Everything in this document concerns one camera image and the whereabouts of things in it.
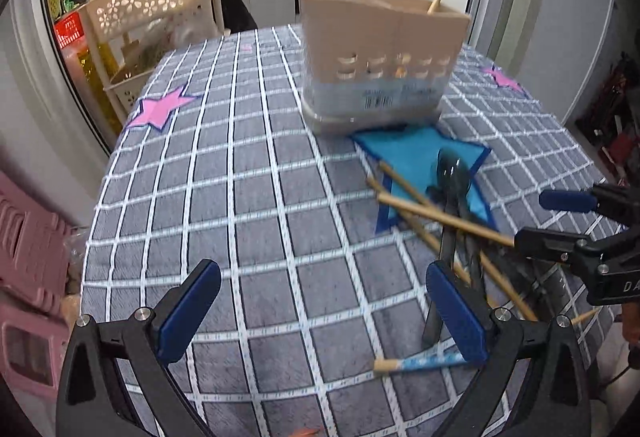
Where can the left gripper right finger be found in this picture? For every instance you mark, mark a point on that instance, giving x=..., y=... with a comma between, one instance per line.
x=553, y=398

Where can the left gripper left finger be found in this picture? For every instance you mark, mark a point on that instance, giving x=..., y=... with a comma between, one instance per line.
x=92, y=397

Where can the blue patterned chopstick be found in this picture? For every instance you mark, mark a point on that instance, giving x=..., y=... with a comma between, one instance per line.
x=418, y=363

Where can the person's right hand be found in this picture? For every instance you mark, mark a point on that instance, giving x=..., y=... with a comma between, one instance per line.
x=631, y=332

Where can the pink plastic stool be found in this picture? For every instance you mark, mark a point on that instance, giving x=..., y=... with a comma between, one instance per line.
x=34, y=264

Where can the blue checkered tablecloth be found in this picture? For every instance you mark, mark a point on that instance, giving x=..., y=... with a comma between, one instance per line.
x=312, y=290

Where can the beige plastic utensil holder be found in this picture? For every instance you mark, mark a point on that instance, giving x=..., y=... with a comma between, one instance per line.
x=376, y=63

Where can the beige flower-cutout storage cart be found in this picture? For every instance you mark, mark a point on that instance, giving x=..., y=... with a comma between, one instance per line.
x=117, y=31

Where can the black cloth on cart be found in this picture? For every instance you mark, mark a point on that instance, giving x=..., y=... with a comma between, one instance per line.
x=236, y=16

